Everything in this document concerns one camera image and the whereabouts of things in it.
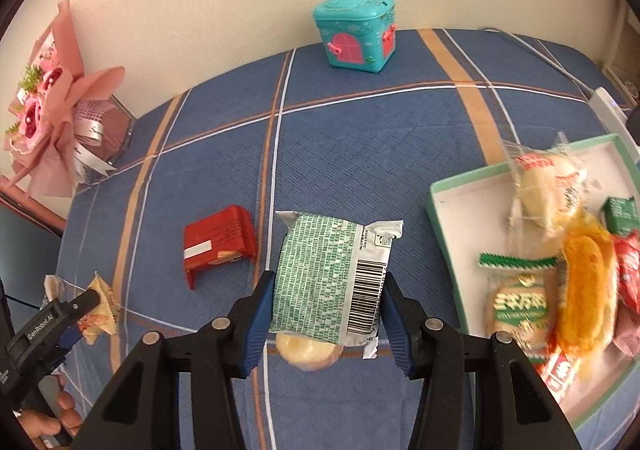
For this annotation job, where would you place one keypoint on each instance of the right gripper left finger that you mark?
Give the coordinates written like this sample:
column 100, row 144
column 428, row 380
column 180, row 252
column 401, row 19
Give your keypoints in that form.
column 139, row 407

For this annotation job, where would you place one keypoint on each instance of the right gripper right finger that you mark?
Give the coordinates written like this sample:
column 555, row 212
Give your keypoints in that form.
column 514, row 409

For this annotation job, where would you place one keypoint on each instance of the long red snack packet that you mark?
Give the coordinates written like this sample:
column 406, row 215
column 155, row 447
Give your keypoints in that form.
column 558, row 371

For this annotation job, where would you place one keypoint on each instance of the orange cream snack packet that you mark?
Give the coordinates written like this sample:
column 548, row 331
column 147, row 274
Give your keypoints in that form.
column 104, row 318

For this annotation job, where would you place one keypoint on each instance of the yellow cake packet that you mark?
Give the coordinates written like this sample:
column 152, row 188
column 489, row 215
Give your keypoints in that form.
column 588, row 295

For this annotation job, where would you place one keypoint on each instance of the green white biscuit packet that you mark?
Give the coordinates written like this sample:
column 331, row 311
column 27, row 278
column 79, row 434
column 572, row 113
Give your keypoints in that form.
column 521, row 301

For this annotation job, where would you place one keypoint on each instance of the pink swiss roll packet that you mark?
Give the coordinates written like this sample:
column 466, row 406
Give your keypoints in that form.
column 627, row 332

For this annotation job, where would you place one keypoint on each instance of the unwrapped round white pastry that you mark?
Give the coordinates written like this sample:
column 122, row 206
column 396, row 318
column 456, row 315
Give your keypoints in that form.
column 307, row 354

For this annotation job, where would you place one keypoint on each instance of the small red box snack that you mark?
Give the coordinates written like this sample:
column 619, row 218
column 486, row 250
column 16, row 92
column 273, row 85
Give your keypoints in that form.
column 225, row 236

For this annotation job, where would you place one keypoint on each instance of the green rimmed white tray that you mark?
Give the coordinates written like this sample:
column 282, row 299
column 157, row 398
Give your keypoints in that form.
column 469, row 214

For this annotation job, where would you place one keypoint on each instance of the dark green snack packet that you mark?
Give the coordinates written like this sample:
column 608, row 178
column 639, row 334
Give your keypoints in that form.
column 620, row 215

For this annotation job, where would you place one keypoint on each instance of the mint green snack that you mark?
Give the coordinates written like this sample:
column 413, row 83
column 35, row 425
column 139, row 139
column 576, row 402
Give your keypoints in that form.
column 329, row 279

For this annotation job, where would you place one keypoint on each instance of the clear white bun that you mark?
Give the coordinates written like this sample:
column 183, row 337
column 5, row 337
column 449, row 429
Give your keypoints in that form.
column 549, row 186

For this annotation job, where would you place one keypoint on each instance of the red nice snack packet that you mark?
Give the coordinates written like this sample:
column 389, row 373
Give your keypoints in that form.
column 627, row 256

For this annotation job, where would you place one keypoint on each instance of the person's hand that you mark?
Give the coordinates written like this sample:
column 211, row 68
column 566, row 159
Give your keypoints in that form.
column 36, row 424

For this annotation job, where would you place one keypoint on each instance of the blue plaid tablecloth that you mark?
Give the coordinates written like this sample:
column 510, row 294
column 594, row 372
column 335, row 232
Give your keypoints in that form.
column 290, row 132

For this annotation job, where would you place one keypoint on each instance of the pink flower bouquet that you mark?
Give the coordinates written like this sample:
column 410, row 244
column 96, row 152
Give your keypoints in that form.
column 42, row 142

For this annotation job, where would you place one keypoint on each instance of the black charger adapter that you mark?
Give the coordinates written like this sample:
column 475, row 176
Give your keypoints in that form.
column 633, row 124

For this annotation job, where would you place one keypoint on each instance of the white power strip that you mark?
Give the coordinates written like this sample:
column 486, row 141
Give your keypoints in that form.
column 613, row 119

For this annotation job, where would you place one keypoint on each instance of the teal toy house box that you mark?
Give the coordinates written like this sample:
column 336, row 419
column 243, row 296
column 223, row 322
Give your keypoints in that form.
column 357, row 34

